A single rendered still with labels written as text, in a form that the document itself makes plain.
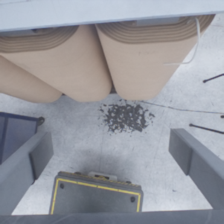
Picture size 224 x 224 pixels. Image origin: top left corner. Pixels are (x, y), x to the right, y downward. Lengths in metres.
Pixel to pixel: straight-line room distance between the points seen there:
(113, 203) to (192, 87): 1.25
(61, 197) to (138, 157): 0.74
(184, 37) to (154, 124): 1.09
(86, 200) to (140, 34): 1.18
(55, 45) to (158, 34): 0.35
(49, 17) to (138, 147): 1.40
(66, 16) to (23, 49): 0.43
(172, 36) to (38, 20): 0.42
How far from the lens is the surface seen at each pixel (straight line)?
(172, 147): 0.17
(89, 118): 1.61
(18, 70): 1.05
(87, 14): 0.26
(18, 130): 1.79
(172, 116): 1.61
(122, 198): 1.32
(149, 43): 0.57
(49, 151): 0.17
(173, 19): 0.54
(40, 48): 0.64
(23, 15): 0.30
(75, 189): 1.37
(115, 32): 0.59
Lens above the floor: 1.55
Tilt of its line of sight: 80 degrees down
